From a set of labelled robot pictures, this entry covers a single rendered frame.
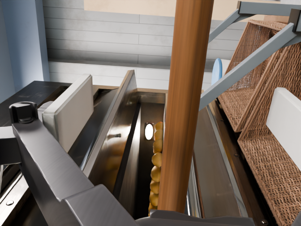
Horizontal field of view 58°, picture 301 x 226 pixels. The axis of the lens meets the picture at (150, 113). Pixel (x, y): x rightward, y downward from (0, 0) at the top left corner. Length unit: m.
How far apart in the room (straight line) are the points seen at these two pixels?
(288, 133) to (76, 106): 0.13
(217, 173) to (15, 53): 3.22
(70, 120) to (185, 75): 0.11
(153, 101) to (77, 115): 1.67
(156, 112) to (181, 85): 1.64
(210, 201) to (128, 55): 3.21
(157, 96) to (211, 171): 0.87
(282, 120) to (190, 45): 0.09
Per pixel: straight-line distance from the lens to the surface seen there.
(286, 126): 0.19
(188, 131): 0.25
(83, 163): 0.84
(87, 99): 0.19
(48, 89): 1.87
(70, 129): 0.16
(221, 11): 3.38
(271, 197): 0.99
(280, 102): 0.20
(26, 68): 3.86
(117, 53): 3.98
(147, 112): 1.87
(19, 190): 1.02
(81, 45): 4.08
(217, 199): 0.97
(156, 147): 1.50
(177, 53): 0.23
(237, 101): 1.66
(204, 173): 1.08
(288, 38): 0.65
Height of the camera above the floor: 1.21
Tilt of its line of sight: 2 degrees up
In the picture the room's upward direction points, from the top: 86 degrees counter-clockwise
